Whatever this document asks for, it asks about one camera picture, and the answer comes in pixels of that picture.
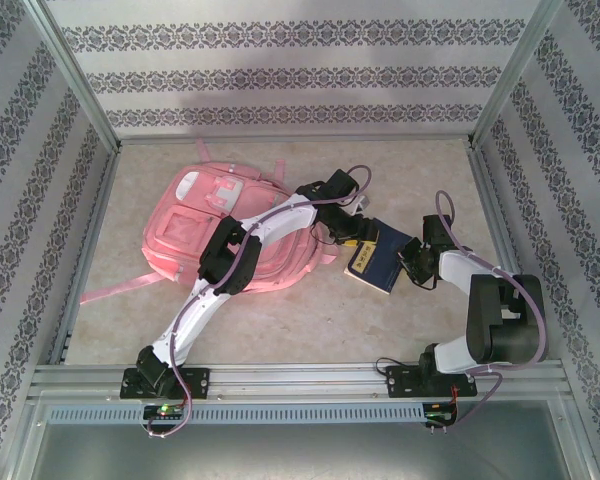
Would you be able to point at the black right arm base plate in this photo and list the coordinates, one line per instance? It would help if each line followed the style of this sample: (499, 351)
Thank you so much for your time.
(400, 382)

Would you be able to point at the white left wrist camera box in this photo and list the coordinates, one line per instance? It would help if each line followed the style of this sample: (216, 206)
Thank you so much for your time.
(362, 202)

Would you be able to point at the aluminium frame crossbar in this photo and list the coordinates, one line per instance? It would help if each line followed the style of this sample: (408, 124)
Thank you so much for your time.
(430, 138)

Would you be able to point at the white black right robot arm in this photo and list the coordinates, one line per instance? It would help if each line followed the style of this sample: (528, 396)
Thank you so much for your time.
(460, 267)

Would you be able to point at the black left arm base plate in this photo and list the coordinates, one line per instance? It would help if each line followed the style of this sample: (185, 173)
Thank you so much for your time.
(195, 382)

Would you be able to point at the grey sheet metal panel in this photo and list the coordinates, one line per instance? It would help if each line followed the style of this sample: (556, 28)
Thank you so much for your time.
(280, 455)

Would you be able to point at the aluminium frame post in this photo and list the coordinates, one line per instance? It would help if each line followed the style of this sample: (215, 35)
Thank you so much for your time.
(70, 70)
(515, 70)

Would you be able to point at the aluminium frame side rail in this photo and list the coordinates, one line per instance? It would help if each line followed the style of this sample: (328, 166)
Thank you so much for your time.
(105, 190)
(502, 250)

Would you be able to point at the aluminium mounting rail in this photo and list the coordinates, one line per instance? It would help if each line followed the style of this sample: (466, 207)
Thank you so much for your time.
(290, 382)

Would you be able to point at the pink school backpack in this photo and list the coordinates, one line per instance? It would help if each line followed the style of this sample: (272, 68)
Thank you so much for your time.
(180, 230)

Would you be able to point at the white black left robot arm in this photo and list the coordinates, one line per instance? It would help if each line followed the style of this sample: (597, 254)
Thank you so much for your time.
(285, 227)

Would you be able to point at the dark blue book yellow label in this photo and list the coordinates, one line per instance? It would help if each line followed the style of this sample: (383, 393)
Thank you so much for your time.
(380, 260)

